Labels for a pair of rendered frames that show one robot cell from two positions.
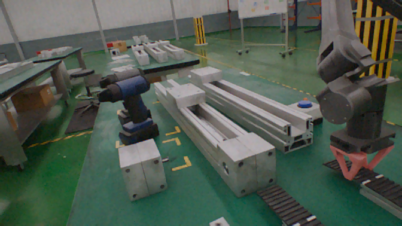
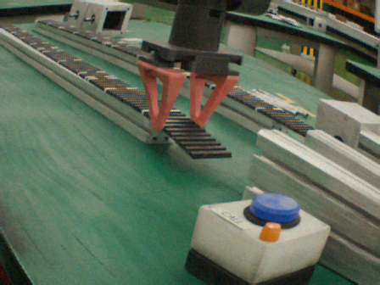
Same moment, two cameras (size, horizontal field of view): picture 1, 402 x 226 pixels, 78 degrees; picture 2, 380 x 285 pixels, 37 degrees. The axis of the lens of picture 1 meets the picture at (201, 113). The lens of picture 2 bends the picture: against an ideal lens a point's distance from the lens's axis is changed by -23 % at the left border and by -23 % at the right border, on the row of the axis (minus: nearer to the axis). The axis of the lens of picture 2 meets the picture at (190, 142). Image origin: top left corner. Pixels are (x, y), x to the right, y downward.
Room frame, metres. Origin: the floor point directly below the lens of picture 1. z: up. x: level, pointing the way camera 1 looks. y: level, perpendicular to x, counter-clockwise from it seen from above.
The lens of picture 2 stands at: (1.15, -0.57, 1.02)
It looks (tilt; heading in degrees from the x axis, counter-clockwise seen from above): 16 degrees down; 159
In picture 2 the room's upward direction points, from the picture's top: 11 degrees clockwise
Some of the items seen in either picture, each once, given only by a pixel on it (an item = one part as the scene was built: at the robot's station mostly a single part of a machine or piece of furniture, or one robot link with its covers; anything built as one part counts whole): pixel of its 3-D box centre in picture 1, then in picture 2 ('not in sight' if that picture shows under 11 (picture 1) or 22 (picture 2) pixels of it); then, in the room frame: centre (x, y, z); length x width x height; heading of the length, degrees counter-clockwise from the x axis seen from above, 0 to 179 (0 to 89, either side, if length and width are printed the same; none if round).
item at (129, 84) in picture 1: (126, 113); not in sight; (0.77, 0.25, 0.89); 0.20 x 0.08 x 0.22; 131
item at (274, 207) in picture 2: (304, 104); (274, 212); (0.74, -0.34, 0.84); 0.04 x 0.04 x 0.02
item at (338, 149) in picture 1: (355, 157); (192, 88); (0.42, -0.30, 0.85); 0.07 x 0.07 x 0.09; 19
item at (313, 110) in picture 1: (302, 114); (269, 247); (0.74, -0.33, 0.81); 0.10 x 0.08 x 0.06; 108
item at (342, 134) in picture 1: (363, 124); (196, 31); (0.42, -0.31, 0.92); 0.10 x 0.07 x 0.07; 109
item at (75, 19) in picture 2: not in sight; (85, 14); (-0.55, -0.29, 0.83); 0.11 x 0.10 x 0.10; 109
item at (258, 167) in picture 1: (250, 161); (348, 146); (0.49, -0.10, 0.83); 0.12 x 0.09 x 0.10; 108
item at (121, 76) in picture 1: (123, 99); not in sight; (0.95, 0.30, 0.89); 0.20 x 0.08 x 0.22; 122
